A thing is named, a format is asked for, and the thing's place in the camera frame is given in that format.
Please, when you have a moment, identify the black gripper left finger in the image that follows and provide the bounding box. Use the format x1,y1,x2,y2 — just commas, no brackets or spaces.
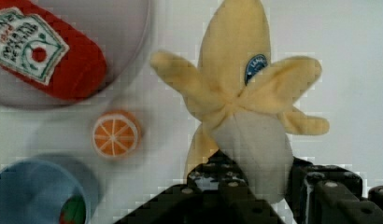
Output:
114,151,285,224

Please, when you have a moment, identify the yellow plush peeled banana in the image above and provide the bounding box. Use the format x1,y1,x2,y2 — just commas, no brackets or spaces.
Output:
150,0,330,203

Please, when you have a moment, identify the blue small bowl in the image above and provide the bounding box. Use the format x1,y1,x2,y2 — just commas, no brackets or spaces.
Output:
0,156,101,224

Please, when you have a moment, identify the red plush ketchup bottle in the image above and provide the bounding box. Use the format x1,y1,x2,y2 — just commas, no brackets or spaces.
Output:
0,0,106,101

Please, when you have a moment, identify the grey round plate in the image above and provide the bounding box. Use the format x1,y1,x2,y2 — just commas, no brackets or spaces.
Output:
0,0,150,110

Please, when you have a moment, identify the orange slice toy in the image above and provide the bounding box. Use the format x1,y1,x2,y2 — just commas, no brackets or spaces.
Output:
92,110,142,160

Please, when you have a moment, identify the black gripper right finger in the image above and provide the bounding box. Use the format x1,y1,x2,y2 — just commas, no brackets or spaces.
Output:
285,158,383,224

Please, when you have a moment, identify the small strawberry in bowl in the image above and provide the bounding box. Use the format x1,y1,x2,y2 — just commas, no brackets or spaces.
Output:
59,195,86,224

